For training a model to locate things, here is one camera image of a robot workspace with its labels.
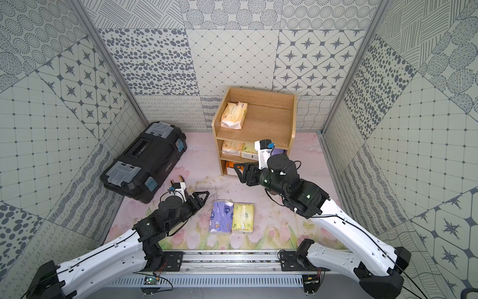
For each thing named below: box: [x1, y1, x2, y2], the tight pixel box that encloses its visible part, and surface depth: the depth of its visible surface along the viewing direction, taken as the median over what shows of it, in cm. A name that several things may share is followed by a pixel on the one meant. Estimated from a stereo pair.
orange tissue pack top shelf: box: [220, 101, 249, 130], surface depth 78 cm
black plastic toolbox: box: [100, 121, 188, 204], surface depth 88 cm
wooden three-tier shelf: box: [211, 87, 298, 177], surface depth 84 cm
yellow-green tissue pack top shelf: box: [231, 202, 255, 233], surface depth 83 cm
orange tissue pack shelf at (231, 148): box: [221, 140, 244, 157], surface depth 88 cm
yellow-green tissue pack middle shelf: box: [240, 142, 259, 161], surface depth 86 cm
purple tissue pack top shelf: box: [209, 200, 234, 233], surface depth 84 cm
